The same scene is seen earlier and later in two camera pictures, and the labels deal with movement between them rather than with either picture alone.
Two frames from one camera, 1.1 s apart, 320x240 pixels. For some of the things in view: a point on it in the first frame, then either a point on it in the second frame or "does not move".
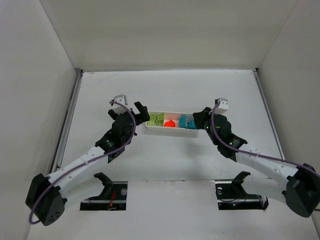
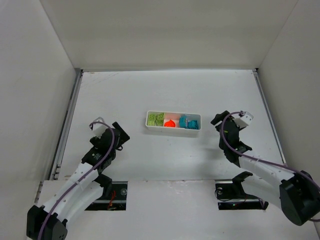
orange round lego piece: (170, 123) does not move
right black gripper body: (201, 119) → (225, 122)
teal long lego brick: (191, 124) does not move
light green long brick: (158, 122) does not move
